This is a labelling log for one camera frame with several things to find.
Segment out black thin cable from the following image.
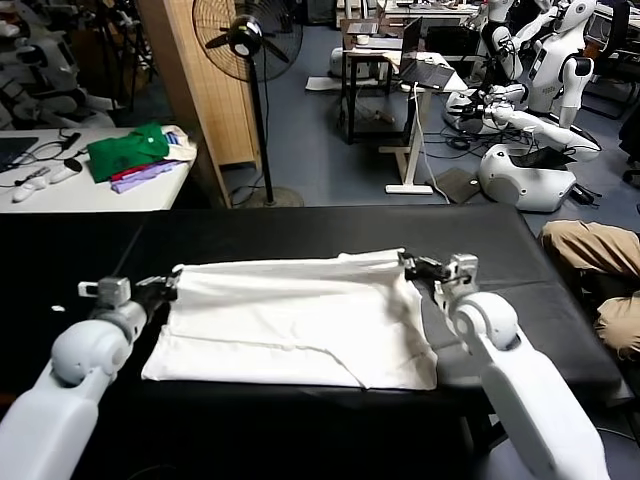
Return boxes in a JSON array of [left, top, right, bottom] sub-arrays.
[[0, 127, 82, 189]]

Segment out dark flat laptop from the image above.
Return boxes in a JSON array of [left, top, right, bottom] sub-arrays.
[[0, 136, 40, 174]]

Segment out black office chair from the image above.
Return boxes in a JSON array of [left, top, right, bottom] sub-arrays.
[[582, 2, 640, 121]]

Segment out white power cable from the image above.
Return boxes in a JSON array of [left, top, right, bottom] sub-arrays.
[[409, 82, 452, 204]]

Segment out white rounded pod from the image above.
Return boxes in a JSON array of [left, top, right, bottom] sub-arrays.
[[328, 47, 350, 78]]

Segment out white robot base shell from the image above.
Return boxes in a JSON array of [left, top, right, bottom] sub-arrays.
[[477, 143, 578, 214]]

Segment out open grey laptop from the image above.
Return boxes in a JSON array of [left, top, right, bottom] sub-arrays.
[[399, 16, 457, 91]]

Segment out purple shirt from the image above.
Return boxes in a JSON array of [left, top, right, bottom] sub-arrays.
[[109, 159, 181, 196]]

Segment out black pedestal fan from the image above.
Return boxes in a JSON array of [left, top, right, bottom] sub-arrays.
[[191, 0, 305, 209]]

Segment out black metal desk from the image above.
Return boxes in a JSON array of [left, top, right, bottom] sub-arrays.
[[341, 47, 407, 146]]

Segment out white floor paper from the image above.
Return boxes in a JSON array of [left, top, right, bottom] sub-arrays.
[[304, 76, 346, 93]]

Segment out khaki trousers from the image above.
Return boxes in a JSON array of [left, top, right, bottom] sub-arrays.
[[537, 219, 640, 361]]

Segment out grey floor pad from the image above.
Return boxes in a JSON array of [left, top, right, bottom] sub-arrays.
[[433, 167, 485, 204]]

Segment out slim white humanoid robot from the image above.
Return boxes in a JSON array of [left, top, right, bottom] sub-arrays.
[[469, 0, 532, 100]]

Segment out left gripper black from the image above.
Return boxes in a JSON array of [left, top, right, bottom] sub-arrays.
[[132, 272, 184, 321]]

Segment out white t-shirt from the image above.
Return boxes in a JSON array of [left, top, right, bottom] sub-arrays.
[[140, 245, 440, 392]]

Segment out white grey robot torso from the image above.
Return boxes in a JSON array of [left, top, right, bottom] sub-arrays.
[[0, 0, 119, 131]]

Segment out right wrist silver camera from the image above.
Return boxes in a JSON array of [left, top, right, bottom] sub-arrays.
[[432, 253, 480, 307]]

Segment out wooden partition panel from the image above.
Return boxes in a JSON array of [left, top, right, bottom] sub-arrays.
[[135, 0, 264, 210]]

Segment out black power adapter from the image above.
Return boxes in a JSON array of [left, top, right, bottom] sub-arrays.
[[571, 182, 605, 206]]

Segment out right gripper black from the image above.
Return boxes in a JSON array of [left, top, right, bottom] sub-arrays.
[[398, 253, 451, 281]]

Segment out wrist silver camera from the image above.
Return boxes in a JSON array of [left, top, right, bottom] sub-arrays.
[[432, 253, 480, 307], [77, 277, 134, 304]]

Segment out white side table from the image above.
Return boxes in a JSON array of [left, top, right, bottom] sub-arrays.
[[0, 125, 199, 215]]

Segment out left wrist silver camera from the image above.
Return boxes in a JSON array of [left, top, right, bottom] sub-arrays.
[[77, 277, 134, 304]]

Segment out black tablecloth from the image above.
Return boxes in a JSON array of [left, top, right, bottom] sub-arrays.
[[0, 204, 627, 480]]

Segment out black camera tripod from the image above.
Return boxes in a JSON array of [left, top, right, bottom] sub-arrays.
[[94, 0, 161, 115]]

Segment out white humanoid robot black shoulders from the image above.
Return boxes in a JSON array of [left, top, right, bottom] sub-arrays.
[[524, 0, 600, 130]]

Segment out green polo shirt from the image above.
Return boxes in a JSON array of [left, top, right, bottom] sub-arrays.
[[86, 123, 169, 184]]

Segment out white standing desk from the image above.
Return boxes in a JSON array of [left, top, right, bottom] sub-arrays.
[[378, 49, 471, 196]]

